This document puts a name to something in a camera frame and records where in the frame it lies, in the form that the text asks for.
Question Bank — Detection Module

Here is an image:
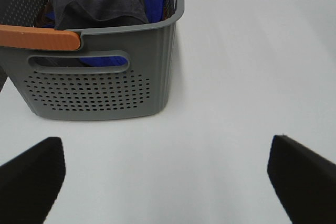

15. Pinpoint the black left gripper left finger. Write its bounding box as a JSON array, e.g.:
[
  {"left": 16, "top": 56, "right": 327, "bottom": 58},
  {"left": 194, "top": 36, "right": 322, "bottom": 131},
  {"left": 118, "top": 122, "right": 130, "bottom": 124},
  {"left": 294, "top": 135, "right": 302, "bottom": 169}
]
[{"left": 1, "top": 137, "right": 65, "bottom": 223}]

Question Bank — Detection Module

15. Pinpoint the blue cloth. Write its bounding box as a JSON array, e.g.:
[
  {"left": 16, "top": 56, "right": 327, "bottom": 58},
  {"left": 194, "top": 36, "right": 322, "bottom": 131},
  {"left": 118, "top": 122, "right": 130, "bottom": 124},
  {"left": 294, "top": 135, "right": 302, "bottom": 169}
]
[{"left": 39, "top": 0, "right": 166, "bottom": 68}]

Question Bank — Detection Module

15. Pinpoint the grey perforated plastic basket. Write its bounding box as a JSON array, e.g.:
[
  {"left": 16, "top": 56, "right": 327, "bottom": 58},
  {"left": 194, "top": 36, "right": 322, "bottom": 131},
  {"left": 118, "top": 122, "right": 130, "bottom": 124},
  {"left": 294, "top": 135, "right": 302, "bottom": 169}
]
[{"left": 1, "top": 0, "right": 184, "bottom": 121}]

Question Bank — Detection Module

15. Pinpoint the orange basket handle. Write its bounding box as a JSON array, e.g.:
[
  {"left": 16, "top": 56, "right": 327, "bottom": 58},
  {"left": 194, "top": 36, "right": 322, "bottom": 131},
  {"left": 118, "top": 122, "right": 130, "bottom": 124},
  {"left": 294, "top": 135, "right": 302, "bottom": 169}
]
[{"left": 1, "top": 25, "right": 81, "bottom": 51}]

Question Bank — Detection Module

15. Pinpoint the dark grey towel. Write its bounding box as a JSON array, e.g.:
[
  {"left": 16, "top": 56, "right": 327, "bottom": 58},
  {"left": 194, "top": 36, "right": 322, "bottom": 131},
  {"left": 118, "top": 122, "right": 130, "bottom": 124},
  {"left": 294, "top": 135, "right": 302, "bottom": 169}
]
[{"left": 51, "top": 0, "right": 149, "bottom": 30}]

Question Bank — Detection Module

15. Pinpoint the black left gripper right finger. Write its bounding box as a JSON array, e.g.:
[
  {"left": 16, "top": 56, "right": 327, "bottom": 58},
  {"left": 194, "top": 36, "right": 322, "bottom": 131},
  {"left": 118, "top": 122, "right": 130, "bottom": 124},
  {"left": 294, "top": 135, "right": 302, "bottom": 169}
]
[{"left": 267, "top": 135, "right": 335, "bottom": 223}]

